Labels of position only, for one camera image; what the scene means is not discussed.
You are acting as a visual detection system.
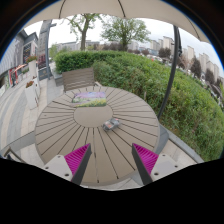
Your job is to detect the white planter with flowers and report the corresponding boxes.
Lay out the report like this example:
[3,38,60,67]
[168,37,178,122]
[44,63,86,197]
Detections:
[25,54,39,79]
[24,79,42,110]

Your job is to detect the brown slatted patio chair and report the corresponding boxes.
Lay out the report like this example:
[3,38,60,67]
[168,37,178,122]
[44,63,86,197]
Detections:
[61,67,101,93]

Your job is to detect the flower print mouse pad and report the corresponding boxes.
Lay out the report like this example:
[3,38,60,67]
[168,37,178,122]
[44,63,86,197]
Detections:
[71,91,108,108]

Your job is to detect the distant apartment buildings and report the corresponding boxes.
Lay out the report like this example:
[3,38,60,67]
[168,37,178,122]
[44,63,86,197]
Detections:
[149,35,222,84]

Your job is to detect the trimmed green hedge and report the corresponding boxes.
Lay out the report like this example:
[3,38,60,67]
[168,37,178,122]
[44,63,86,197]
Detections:
[54,49,224,163]

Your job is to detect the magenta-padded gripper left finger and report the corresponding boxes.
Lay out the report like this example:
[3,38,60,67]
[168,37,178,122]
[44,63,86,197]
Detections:
[42,143,93,186]

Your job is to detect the thin-crowned tree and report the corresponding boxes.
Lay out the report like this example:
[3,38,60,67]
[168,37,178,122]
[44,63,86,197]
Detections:
[64,13,101,52]

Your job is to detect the curved black parasol pole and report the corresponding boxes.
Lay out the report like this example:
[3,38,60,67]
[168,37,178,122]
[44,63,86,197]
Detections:
[157,24,183,120]

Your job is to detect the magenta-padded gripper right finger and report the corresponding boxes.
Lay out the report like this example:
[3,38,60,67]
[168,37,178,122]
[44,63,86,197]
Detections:
[131,143,184,186]

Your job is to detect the round-crowned green tree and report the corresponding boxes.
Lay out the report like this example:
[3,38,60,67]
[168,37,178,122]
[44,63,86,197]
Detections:
[100,16,152,52]

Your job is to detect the beige parasol canopy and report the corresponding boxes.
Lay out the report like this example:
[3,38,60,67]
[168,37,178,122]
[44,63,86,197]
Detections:
[24,0,211,44]

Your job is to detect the transparent grey computer mouse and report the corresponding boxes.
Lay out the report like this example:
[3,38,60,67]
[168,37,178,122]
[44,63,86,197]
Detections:
[102,117,122,132]

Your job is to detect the tall grey sign pillar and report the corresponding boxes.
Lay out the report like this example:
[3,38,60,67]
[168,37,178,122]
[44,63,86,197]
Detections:
[37,19,58,81]

